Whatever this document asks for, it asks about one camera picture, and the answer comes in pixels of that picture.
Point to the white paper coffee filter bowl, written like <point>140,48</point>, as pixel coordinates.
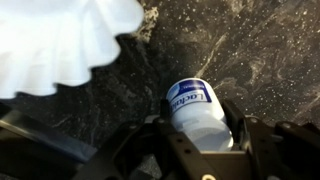
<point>50,40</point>

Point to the small white lid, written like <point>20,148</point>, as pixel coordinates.
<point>200,116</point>

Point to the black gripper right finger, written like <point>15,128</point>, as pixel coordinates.
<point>266,146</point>

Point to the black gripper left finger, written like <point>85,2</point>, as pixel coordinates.
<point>180,143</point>

